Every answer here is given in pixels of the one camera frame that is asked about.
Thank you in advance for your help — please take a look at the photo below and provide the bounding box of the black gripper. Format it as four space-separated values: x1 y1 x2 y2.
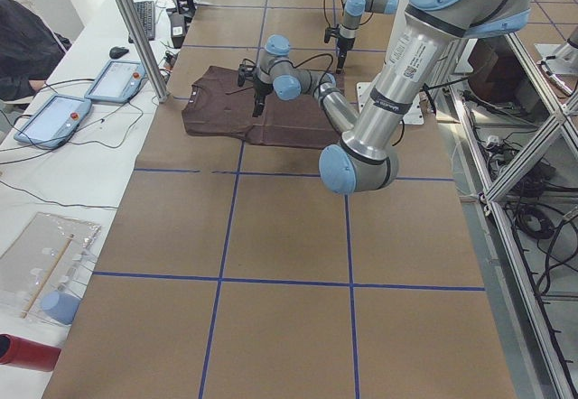
238 59 271 117
323 25 353 73

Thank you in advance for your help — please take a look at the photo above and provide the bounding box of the dark brown t-shirt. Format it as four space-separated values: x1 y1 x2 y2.
182 66 339 149

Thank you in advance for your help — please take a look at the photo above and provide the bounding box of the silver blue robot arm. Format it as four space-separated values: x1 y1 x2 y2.
323 0 399 74
238 0 530 194

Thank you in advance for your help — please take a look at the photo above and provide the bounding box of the person in black clothes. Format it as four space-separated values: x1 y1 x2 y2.
1 0 71 101

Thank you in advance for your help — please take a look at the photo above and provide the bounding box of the black labelled box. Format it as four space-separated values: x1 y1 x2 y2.
169 12 187 49

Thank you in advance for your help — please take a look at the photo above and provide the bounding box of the black keyboard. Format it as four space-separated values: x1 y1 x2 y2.
134 1 156 41

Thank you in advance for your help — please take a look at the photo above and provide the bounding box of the far blue teach pendant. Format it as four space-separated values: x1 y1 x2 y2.
85 60 146 104

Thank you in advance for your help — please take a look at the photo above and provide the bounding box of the blue teach pendant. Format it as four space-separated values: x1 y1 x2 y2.
14 94 92 150
85 60 146 104

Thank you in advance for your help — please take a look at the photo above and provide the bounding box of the black computer mouse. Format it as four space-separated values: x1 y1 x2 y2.
109 46 129 60

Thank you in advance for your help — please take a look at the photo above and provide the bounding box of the near blue teach pendant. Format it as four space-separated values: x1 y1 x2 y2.
14 94 92 150

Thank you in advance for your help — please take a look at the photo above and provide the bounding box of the wooden chopstick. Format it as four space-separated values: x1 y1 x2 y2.
20 234 74 319

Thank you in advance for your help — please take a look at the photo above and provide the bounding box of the blue plastic cup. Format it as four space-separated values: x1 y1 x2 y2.
41 291 80 325

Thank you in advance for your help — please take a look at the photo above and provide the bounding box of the red cylinder bottle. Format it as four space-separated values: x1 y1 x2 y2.
1 334 61 372

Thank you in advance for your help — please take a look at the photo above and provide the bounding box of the aluminium vertical post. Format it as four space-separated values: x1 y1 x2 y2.
115 0 169 103

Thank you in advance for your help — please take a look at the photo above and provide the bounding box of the clear wire dish rack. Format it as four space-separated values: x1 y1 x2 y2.
1 212 101 320

